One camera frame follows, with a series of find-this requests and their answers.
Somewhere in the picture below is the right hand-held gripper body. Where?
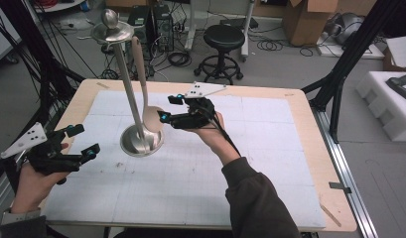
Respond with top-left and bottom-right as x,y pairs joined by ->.
170,81 -> 227,130

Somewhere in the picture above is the black metal frame strut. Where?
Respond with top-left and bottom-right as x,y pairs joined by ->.
0,0 -> 86,186
302,0 -> 405,141

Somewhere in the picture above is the black flat device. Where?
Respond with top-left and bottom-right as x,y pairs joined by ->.
219,17 -> 260,31

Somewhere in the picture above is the cardboard box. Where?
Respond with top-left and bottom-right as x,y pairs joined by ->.
282,0 -> 339,48

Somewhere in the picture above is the white grid mat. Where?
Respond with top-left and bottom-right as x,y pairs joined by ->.
44,89 -> 328,231

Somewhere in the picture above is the wooden spoon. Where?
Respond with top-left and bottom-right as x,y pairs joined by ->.
130,35 -> 166,134

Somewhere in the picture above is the aluminium frame rail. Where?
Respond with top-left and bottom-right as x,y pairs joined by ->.
310,107 -> 379,238

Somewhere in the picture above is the white foam sheet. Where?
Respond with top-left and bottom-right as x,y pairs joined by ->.
385,35 -> 406,69

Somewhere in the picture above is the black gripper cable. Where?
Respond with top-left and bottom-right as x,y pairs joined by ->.
203,107 -> 242,159

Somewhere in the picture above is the white foam block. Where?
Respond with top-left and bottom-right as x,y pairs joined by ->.
354,70 -> 406,143

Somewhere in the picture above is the person's right hand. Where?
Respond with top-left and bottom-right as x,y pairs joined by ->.
190,111 -> 242,167

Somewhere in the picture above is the grey round device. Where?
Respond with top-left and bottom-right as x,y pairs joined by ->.
325,12 -> 366,46

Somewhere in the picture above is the person's left hand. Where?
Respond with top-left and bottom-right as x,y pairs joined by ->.
11,142 -> 71,214

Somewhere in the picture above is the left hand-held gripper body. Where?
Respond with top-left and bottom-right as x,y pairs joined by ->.
0,122 -> 86,177

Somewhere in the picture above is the coiled black cable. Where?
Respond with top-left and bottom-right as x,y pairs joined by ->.
256,39 -> 285,53
166,51 -> 193,68

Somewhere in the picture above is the black computer tower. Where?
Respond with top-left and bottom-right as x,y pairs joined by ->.
126,4 -> 153,46
152,3 -> 175,53

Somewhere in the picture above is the metal utensil stand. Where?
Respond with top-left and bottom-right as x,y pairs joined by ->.
90,8 -> 165,159

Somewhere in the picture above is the black curved part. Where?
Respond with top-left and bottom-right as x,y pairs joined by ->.
385,72 -> 406,104

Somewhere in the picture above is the white stand leg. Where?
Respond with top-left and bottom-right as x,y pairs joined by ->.
184,0 -> 198,52
240,0 -> 256,62

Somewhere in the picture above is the black round stool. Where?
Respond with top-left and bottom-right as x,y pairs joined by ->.
194,24 -> 244,86

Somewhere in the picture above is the grey wristwatch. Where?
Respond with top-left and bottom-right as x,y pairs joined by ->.
0,207 -> 42,226

